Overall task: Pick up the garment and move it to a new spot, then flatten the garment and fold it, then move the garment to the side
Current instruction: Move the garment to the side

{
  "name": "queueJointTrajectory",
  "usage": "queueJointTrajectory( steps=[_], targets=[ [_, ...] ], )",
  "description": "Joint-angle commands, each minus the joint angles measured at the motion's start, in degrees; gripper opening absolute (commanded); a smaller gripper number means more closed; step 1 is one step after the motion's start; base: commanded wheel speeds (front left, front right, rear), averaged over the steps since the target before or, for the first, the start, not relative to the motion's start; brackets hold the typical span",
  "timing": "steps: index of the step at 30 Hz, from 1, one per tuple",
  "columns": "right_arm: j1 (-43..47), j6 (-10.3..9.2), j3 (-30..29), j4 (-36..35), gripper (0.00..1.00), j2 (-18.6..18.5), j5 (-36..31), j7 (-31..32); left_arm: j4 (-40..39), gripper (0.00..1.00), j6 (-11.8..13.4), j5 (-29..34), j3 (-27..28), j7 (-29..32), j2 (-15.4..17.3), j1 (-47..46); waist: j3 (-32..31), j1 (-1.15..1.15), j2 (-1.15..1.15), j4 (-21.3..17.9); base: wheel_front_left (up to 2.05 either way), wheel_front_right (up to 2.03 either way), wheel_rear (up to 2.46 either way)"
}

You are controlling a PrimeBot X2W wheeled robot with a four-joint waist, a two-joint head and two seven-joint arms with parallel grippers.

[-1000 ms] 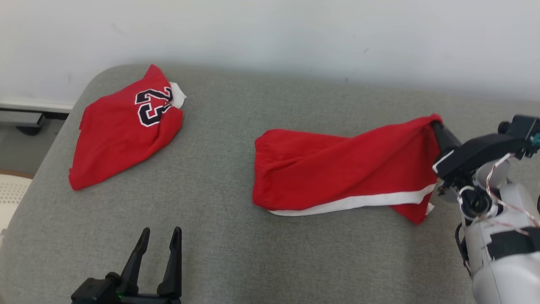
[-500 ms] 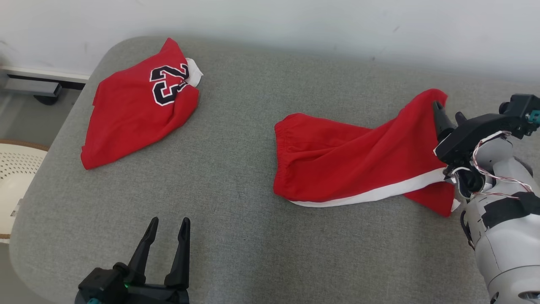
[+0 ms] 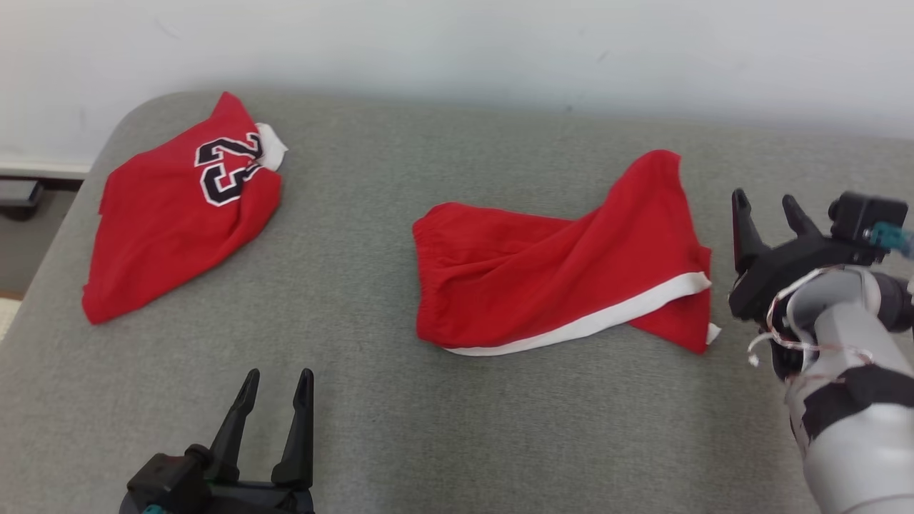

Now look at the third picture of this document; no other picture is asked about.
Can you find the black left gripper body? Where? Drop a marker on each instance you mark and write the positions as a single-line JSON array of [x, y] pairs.
[[257, 500]]

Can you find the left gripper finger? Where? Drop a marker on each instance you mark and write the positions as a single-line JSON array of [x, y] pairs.
[[232, 435], [300, 442]]

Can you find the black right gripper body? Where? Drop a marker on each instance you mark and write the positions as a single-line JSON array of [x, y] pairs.
[[785, 268]]

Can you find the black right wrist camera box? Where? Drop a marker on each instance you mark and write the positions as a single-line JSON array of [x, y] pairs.
[[857, 214]]

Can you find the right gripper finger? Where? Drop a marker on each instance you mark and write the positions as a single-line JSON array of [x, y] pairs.
[[800, 223], [746, 239]]

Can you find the red shorts white trim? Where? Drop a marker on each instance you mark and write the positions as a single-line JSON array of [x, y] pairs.
[[514, 278]]

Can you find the red jersey number 23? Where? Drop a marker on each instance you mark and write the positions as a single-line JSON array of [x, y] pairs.
[[157, 235]]

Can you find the white skirting board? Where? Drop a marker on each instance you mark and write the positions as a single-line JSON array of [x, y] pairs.
[[43, 170]]

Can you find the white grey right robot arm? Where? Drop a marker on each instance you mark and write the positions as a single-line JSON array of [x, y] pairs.
[[857, 428]]

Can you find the dark grey low object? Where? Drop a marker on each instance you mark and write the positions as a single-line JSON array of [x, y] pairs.
[[18, 193]]

